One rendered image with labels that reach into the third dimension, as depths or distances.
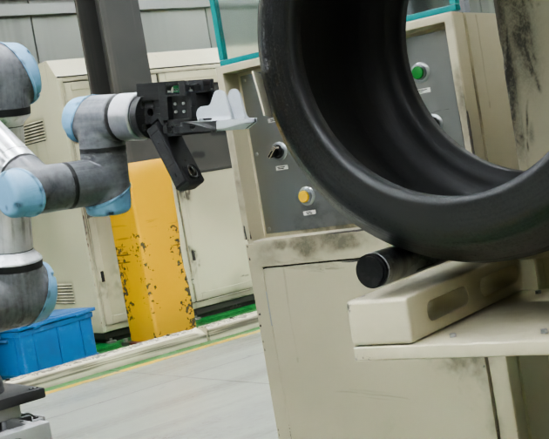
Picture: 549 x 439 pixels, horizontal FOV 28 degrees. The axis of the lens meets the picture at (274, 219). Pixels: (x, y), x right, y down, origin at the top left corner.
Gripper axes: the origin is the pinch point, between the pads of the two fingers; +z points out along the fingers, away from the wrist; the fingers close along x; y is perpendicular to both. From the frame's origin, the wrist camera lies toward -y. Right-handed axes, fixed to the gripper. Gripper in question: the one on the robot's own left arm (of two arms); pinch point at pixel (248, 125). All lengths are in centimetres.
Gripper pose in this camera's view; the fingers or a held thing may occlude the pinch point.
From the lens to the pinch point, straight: 159.9
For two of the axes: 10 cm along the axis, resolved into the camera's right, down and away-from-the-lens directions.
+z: 8.2, 0.2, -5.8
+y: -0.7, -9.9, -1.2
